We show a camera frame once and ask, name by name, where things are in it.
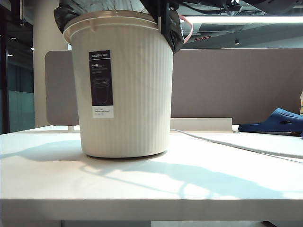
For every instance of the round white column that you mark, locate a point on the round white column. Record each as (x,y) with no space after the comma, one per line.
(47,33)

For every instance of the brown fabric partition panel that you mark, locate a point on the brown fabric partition panel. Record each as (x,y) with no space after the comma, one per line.
(236,82)

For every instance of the cream ribbed plastic trash can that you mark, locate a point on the cream ribbed plastic trash can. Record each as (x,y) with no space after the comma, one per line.
(142,94)

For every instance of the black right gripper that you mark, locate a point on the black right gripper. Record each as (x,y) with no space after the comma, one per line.
(171,4)

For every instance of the yellow printed package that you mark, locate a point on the yellow printed package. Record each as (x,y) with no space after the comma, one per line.
(301,104)

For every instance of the black plastic garbage bag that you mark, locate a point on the black plastic garbage bag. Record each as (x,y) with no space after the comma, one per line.
(176,35)

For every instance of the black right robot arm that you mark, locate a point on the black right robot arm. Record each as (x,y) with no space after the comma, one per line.
(284,2)

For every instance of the long ceiling light strip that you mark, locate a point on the long ceiling light strip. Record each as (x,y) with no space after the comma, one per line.
(248,20)

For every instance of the red ceiling sign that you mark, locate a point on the red ceiling sign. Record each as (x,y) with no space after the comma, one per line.
(202,38)

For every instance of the small black ceiling spotlight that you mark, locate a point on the small black ceiling spotlight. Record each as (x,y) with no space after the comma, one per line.
(237,42)

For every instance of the grey rounded desk divider panel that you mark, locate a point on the grey rounded desk divider panel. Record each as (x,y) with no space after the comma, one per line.
(59,94)

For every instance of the white divider bracket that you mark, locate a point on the white divider bracket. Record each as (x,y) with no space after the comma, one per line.
(71,128)

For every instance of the dark blue slipper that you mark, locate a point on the dark blue slipper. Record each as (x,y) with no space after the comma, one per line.
(279,120)

